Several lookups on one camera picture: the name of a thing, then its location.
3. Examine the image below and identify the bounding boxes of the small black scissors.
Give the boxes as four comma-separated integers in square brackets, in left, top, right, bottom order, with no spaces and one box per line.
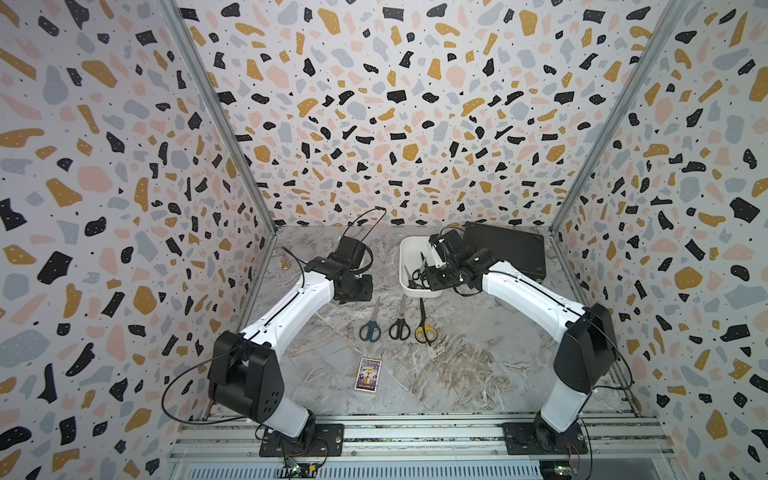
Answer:
[411,253,430,290]

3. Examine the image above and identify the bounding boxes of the aluminium rail frame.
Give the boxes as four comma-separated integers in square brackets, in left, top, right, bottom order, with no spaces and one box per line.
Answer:
[167,413,685,479]

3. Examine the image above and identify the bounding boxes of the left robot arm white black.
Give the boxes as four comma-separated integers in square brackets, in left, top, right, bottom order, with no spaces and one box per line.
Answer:
[208,257,373,440]

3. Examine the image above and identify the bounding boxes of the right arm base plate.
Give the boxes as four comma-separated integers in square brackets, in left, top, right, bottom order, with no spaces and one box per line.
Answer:
[501,421,588,456]

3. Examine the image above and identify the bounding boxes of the blue handled scissors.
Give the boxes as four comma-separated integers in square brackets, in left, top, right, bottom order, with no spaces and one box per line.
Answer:
[358,299,382,343]

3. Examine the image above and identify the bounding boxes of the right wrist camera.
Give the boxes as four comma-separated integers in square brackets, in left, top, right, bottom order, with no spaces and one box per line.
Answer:
[429,230,467,262]

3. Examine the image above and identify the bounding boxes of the yellow black handled scissors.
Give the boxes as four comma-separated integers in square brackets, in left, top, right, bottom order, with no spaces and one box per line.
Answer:
[414,298,438,345]

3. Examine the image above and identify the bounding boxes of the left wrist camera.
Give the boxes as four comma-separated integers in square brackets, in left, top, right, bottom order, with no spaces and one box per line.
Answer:
[333,235,366,270]

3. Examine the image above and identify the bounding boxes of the black hard case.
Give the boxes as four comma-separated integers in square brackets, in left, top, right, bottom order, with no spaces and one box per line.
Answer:
[463,222,547,282]

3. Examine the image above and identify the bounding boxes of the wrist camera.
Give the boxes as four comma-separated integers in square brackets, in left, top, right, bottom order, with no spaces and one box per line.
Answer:
[333,235,366,270]
[429,230,467,262]

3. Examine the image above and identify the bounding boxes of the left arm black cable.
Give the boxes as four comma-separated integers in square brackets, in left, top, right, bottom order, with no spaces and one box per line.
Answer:
[160,206,388,426]

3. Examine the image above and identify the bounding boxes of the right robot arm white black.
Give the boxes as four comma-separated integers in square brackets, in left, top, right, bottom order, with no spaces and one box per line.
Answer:
[423,249,618,453]

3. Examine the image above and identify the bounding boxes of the white plastic storage box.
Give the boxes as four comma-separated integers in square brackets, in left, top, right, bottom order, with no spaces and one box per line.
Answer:
[398,236,451,299]

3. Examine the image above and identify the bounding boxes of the black handled large scissors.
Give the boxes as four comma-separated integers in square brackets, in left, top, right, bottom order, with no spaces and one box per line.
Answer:
[389,295,411,341]

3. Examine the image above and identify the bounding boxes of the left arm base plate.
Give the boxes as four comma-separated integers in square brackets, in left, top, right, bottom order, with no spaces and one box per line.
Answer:
[259,423,345,458]

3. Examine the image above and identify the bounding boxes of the colourful card pack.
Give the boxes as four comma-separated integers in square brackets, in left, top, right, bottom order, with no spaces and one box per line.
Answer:
[354,358,382,393]

